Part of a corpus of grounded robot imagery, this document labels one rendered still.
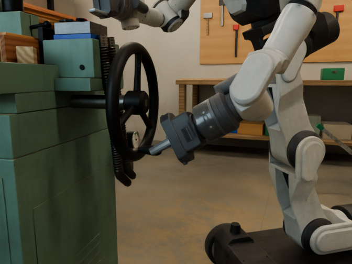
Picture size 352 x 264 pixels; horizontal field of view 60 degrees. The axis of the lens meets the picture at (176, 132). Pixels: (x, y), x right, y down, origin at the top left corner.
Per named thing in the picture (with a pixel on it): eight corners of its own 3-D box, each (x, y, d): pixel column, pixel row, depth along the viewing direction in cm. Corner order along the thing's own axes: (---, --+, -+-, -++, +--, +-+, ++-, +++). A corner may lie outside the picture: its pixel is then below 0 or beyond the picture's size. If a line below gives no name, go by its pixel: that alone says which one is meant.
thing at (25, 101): (17, 113, 61) (14, 93, 60) (-64, 110, 66) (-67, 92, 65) (109, 100, 99) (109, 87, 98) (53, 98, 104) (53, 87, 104)
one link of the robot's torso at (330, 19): (319, 44, 115) (305, -2, 111) (346, 40, 103) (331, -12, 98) (258, 77, 111) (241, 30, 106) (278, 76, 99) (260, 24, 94)
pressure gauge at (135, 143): (133, 155, 103) (132, 132, 102) (122, 155, 104) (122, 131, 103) (140, 151, 109) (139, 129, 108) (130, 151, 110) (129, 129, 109)
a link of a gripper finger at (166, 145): (148, 152, 71) (171, 140, 69) (154, 151, 74) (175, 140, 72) (151, 158, 70) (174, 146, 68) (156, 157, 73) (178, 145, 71)
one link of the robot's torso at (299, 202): (309, 227, 133) (293, 123, 122) (345, 252, 114) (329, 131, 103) (278, 240, 130) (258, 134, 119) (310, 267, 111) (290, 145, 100)
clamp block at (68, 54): (93, 78, 70) (91, 37, 69) (43, 78, 74) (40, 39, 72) (121, 78, 85) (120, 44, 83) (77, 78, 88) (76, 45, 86)
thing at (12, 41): (7, 64, 67) (3, 34, 66) (2, 64, 67) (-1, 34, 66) (70, 67, 89) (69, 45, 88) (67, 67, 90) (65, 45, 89)
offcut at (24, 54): (21, 64, 69) (20, 47, 68) (37, 64, 70) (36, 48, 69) (17, 63, 65) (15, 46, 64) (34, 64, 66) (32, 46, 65)
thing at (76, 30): (90, 38, 70) (89, 13, 69) (50, 40, 73) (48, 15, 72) (116, 44, 83) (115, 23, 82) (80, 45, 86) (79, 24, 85)
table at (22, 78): (21, 97, 49) (18, 58, 48) (-116, 94, 57) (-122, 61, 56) (149, 86, 107) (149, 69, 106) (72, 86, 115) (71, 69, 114)
